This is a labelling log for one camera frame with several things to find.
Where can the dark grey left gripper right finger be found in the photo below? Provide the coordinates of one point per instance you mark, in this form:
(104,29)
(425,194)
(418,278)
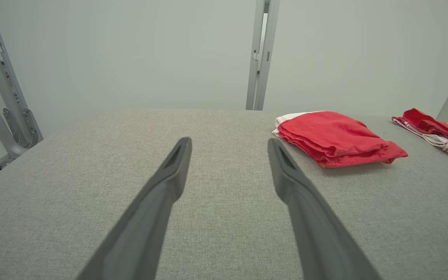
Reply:
(313,225)

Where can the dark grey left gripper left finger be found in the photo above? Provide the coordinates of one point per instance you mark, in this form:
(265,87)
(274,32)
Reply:
(150,217)

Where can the red and white striped jersey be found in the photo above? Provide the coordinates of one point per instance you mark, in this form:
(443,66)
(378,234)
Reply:
(434,126)

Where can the grey slanted metal frame post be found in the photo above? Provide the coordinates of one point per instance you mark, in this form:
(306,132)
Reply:
(6,77)

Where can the grey double metal post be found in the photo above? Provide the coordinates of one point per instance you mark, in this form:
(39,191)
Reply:
(257,97)

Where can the grey fabric work surface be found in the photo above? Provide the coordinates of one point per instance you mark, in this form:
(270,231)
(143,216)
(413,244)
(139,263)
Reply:
(224,233)

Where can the red shorts with white trim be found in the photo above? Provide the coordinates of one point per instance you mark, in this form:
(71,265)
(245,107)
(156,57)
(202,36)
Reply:
(336,136)

